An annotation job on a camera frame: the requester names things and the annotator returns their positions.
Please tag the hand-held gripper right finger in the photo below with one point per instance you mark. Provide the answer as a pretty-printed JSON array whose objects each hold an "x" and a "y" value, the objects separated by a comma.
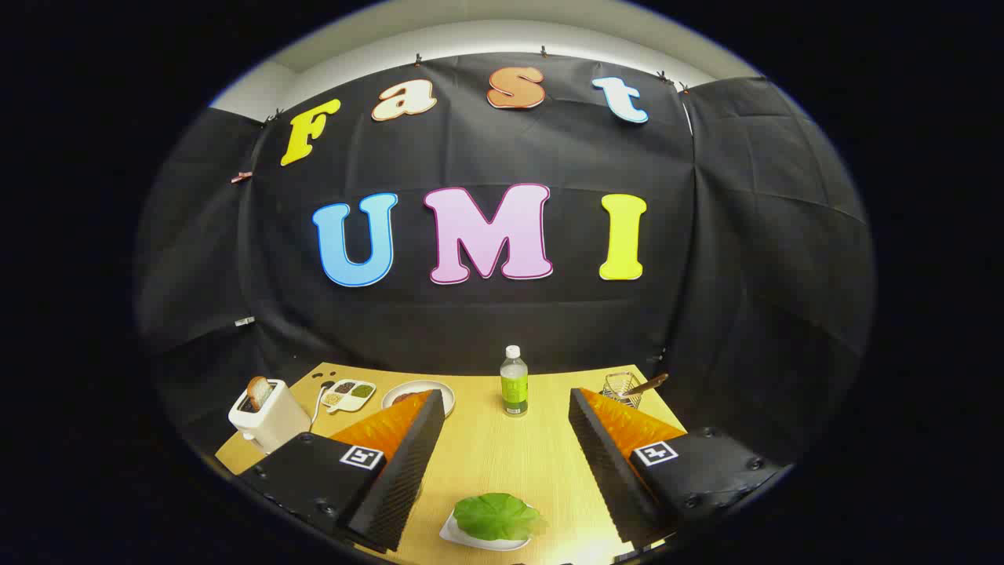
[{"x": 612, "y": 471}]

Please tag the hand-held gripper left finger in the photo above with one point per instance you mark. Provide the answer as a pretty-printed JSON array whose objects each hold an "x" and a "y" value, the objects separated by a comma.
[{"x": 400, "y": 479}]

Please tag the green lettuce leaf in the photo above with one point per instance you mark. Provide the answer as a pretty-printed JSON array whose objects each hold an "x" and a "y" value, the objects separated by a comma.
[{"x": 494, "y": 516}]

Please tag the toasted bread slice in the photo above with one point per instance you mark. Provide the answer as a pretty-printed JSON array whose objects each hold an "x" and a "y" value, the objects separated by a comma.
[{"x": 259, "y": 391}]

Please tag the small white oval plate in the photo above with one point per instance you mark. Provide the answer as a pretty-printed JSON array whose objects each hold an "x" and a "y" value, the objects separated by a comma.
[{"x": 455, "y": 535}]

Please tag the white round plate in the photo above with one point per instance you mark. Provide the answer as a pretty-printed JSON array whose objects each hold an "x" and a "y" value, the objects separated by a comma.
[{"x": 439, "y": 392}]

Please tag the white sectioned condiment dish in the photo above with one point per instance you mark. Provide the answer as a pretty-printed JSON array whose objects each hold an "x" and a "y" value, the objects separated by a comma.
[{"x": 349, "y": 396}]

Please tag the green label plastic bottle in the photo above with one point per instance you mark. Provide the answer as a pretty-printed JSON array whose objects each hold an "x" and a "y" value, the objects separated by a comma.
[{"x": 514, "y": 392}]

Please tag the white toaster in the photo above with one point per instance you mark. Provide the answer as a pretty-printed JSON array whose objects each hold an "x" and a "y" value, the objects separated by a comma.
[{"x": 274, "y": 420}]

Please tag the black backdrop cloth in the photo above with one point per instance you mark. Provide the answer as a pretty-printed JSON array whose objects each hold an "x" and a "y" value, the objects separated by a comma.
[{"x": 502, "y": 314}]

